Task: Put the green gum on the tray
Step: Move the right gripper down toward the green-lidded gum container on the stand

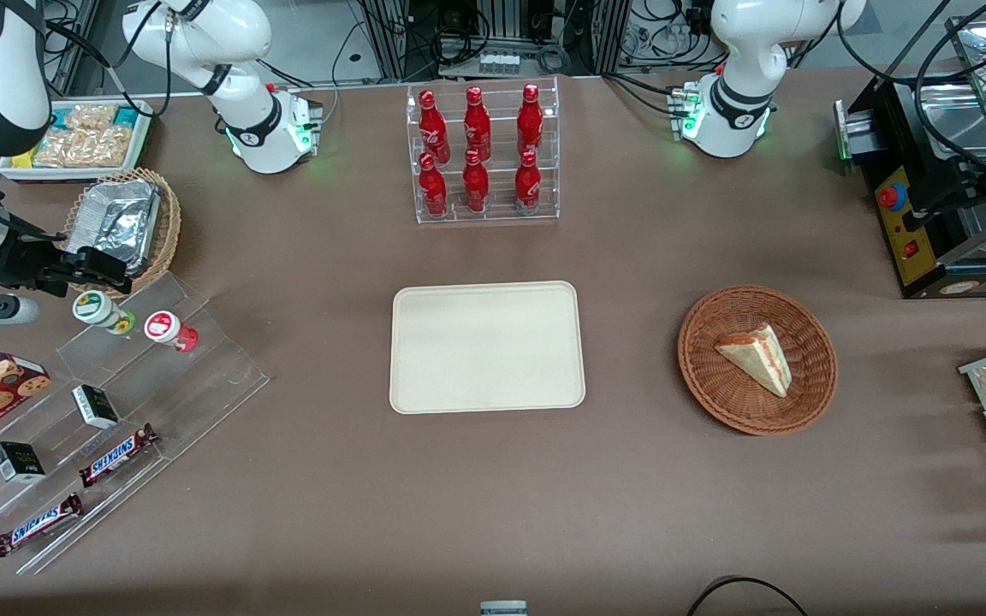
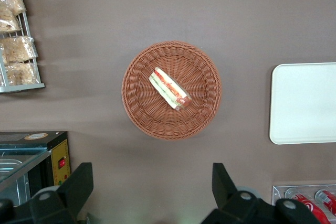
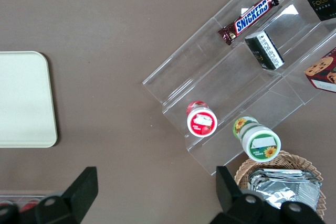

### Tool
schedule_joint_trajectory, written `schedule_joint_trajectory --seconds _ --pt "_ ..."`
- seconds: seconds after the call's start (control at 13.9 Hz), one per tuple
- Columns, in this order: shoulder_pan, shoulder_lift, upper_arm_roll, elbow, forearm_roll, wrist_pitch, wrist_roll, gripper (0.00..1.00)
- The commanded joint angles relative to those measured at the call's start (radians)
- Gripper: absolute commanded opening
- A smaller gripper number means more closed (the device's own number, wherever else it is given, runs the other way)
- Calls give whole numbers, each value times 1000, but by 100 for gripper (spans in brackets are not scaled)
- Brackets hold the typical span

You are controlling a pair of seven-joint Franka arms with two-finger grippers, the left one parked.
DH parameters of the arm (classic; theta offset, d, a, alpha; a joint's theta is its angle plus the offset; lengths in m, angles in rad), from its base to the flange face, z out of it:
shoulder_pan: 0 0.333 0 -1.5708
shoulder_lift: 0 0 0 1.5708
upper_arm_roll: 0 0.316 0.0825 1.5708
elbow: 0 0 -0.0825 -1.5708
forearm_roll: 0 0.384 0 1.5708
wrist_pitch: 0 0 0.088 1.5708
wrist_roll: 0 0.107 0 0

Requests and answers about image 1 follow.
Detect clear acrylic stepped stand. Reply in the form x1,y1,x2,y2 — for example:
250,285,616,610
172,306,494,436
0,272,272,577

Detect black machine with red button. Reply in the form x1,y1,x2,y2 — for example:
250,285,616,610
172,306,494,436
834,64,986,301

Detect oval wicker basket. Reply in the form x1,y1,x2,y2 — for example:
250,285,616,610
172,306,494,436
61,167,182,297

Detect snickers bar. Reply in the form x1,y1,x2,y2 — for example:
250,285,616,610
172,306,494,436
78,423,160,489
0,492,85,559

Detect wrapped triangle sandwich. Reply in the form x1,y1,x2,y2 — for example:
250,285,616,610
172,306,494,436
713,322,794,400

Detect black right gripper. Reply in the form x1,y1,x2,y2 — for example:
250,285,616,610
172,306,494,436
0,231,132,297

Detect white snack bin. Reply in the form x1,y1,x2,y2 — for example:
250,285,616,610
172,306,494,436
0,99,155,184

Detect green lid yogurt cup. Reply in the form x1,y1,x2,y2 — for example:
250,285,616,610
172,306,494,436
73,290,137,337

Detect small black box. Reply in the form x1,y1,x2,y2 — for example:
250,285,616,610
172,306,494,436
71,383,122,431
0,441,47,486

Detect red lid yogurt cup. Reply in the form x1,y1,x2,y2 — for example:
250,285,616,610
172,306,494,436
144,310,200,354

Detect round wicker basket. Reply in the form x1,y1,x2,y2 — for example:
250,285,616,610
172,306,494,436
676,284,840,437

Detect aluminium foil tray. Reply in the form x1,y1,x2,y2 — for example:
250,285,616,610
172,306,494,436
66,179,163,277

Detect beige plastic tray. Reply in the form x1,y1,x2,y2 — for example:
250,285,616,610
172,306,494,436
389,280,587,416

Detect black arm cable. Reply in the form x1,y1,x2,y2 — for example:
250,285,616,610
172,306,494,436
39,0,175,157

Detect clear snack packets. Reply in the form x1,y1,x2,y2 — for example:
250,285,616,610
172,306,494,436
31,104,135,169

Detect clear acrylic bottle rack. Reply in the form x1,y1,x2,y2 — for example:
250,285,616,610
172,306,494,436
405,76,561,226

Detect black cable loop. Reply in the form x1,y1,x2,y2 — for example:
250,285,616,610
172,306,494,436
685,576,811,616

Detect red cola bottle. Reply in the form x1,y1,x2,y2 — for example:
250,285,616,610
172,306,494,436
418,89,452,166
514,150,543,216
418,152,450,220
461,148,491,215
463,86,493,163
516,82,545,160

